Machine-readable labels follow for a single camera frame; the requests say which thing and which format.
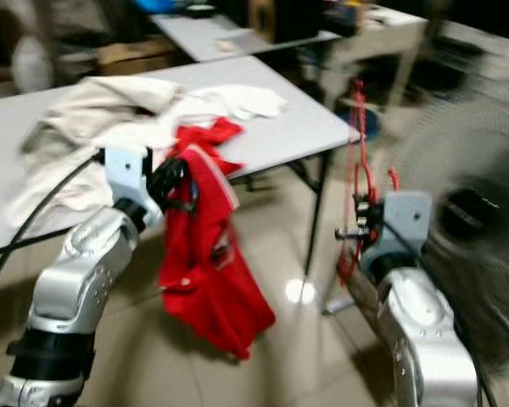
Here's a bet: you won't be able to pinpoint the blue bowl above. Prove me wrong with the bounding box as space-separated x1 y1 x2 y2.
134 0 187 14

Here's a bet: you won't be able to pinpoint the red garment with white trim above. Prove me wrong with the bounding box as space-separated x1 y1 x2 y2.
159 119 277 361

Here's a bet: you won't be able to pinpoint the red wire hanger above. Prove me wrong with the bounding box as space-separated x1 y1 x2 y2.
338 78 401 285

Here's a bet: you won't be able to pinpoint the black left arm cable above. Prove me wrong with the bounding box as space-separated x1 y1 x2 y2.
0 153 107 310

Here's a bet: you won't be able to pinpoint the beige jacket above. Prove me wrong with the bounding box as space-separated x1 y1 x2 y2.
34 76 183 162

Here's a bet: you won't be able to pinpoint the beige desk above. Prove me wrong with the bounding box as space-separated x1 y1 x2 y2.
322 7 429 103

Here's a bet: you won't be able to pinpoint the small beige object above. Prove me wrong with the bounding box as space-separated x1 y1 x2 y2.
216 38 255 53

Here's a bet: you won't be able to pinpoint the grey standing fan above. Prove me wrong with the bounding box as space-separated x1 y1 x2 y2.
386 81 509 378

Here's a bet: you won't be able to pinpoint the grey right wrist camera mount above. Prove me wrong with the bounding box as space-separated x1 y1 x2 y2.
361 191 433 272

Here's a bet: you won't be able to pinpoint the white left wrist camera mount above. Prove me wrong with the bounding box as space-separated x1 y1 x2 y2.
103 144 154 230

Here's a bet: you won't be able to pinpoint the white pillow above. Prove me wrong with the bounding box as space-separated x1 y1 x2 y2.
13 34 53 92

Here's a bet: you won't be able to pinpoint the brown wooden speaker box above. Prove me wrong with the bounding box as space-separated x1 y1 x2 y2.
246 0 323 43

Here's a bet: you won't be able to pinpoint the white table black legs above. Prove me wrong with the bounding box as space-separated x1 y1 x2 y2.
0 55 361 276

